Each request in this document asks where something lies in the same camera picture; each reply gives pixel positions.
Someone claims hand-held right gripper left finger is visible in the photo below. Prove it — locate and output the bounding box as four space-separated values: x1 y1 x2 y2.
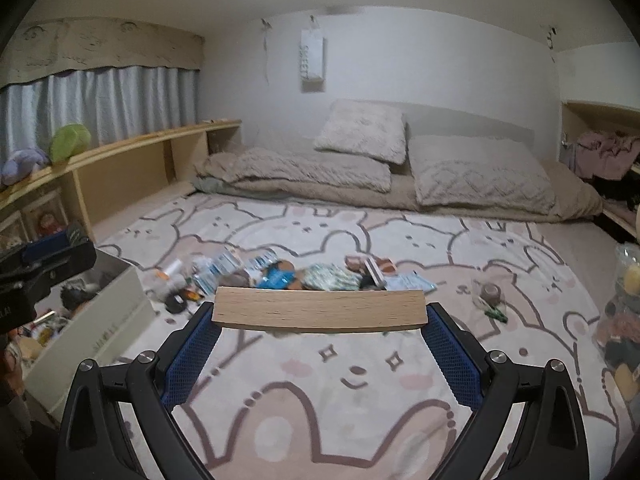
59 302 223 480

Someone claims pink clothes pile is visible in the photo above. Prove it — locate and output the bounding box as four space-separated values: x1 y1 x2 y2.
575 130 640 178

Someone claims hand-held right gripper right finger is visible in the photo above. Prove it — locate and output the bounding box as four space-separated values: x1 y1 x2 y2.
425 302 590 480

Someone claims wooden wall niche shelf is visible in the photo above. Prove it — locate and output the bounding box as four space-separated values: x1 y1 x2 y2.
560 100 640 241

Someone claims clear bag of goods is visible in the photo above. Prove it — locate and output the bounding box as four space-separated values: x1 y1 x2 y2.
595 242 640 401

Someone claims beige quilted blanket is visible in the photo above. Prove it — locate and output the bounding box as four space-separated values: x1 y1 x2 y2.
194 147 392 196

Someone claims small fluffy beige pillow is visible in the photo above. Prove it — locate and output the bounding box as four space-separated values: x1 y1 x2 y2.
314 99 408 166

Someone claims white storage box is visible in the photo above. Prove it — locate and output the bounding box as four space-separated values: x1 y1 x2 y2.
22 247 157 413

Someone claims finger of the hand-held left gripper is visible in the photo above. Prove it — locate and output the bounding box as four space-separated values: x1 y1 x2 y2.
0 247 98 287
0 241 71 263

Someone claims beige printed valance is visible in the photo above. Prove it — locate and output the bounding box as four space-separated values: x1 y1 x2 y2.
0 17 205 86

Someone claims small white card stack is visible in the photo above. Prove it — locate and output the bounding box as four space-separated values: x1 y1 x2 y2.
362 256 388 291

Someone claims large knitted beige pillow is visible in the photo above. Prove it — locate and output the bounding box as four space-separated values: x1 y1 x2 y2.
407 135 557 216

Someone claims patterned fabric pouch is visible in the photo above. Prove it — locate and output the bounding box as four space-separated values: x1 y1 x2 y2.
302 264 361 291

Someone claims light wooden block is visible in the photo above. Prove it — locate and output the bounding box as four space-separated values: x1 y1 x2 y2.
211 287 428 335

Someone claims white hanging cord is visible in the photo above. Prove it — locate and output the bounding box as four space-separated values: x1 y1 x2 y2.
260 17 273 86

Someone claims beige headboard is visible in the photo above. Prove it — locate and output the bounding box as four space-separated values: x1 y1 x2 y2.
350 100 536 147

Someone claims printed bunny blanket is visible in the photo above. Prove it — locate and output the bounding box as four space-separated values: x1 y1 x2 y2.
95 192 621 480

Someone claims white hanging paper bag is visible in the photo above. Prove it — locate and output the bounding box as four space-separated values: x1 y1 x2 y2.
299 30 326 83

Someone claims purple plush toy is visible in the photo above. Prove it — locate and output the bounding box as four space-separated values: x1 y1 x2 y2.
0 147 51 186

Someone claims long wooden shelf unit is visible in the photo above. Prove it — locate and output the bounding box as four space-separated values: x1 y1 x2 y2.
0 119 242 261

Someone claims red doll in box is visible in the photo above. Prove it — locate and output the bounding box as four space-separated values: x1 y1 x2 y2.
30 205 68 241

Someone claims green plush toy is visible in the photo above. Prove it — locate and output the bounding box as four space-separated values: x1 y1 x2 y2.
50 124 92 163

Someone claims tan duvet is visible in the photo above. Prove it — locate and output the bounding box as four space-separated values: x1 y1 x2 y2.
192 152 603 218

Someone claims blue snack packet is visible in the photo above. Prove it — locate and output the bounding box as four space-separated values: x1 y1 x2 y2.
257 267 303 290

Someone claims grey curtain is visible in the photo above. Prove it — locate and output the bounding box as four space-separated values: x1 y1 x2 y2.
0 65 201 161

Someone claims blue white tissue packet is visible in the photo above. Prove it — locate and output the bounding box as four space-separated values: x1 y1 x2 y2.
385 272 436 293

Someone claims dark small packet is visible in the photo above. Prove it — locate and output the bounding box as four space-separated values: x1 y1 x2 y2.
64 222 96 248

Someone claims white blue wipes packet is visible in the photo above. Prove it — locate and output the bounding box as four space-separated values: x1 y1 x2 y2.
192 247 243 291
245 249 278 273

